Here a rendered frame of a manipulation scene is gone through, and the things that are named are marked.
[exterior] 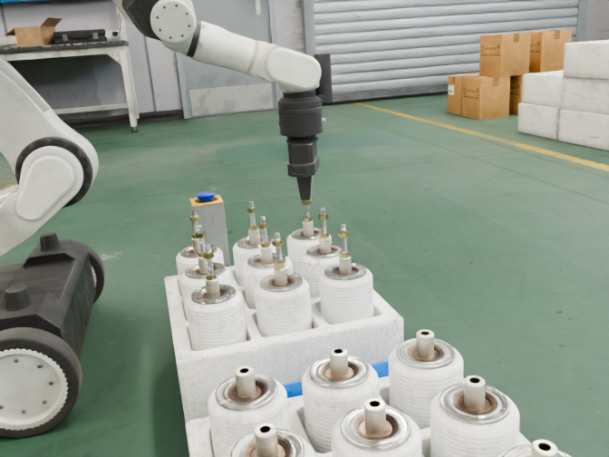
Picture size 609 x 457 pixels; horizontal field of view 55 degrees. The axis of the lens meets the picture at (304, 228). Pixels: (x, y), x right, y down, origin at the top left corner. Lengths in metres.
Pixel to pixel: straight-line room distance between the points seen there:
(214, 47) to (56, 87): 5.05
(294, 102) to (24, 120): 0.52
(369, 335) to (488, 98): 3.75
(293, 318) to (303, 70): 0.47
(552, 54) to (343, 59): 2.22
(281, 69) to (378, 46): 5.27
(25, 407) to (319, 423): 0.63
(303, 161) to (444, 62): 5.56
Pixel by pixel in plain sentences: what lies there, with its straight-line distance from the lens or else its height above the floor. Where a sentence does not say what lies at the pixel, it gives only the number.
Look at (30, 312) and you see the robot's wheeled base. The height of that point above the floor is 0.21.
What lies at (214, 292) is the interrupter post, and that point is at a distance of 1.00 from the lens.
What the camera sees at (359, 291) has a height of 0.23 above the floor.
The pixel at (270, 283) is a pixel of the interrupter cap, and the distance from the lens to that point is 1.03.
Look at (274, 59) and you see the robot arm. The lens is 1.13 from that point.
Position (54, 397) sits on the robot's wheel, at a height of 0.07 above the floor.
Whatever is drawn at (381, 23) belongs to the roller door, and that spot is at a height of 0.77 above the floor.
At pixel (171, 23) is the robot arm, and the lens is 1.09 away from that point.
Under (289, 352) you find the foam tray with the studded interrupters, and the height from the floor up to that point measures 0.16.
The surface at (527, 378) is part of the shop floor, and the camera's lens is 1.25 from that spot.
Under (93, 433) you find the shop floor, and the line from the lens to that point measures 1.19.
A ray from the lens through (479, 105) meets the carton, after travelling 4.65.
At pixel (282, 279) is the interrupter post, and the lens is 1.01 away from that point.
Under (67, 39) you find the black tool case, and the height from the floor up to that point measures 0.80.
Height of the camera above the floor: 0.65
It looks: 18 degrees down
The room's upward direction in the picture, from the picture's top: 4 degrees counter-clockwise
